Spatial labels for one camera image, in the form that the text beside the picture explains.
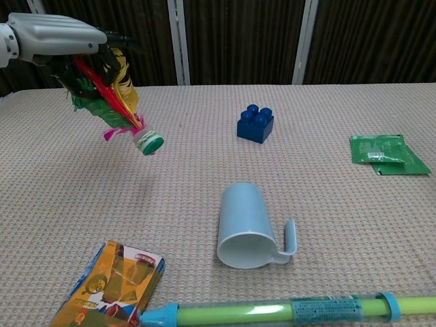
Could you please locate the green blue toy water pump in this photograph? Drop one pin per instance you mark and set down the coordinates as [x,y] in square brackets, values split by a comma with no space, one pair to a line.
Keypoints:
[238,310]

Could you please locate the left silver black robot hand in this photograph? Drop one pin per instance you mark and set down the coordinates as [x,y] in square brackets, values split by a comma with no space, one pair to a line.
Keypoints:
[54,35]

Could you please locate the beige woven tablecloth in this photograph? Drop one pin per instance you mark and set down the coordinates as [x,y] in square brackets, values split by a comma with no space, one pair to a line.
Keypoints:
[190,177]

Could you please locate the white metal frame post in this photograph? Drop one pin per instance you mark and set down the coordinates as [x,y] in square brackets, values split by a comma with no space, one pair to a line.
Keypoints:
[34,5]
[178,41]
[304,41]

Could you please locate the blue toy building brick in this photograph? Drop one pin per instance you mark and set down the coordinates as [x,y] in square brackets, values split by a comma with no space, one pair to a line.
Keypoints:
[253,127]

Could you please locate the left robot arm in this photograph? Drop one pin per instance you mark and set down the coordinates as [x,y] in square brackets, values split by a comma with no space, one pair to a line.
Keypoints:
[6,44]

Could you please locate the orange snack box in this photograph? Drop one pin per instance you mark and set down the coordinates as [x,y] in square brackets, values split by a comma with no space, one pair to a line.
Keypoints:
[112,286]

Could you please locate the colourful feather shuttlecock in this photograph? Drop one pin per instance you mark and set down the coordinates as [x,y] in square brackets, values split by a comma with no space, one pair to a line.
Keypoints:
[117,107]

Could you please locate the green foil packet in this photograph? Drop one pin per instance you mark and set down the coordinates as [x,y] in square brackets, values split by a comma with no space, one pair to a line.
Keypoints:
[376,148]
[410,165]

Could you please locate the light blue plastic cup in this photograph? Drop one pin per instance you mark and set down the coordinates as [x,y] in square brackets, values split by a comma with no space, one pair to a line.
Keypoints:
[243,225]

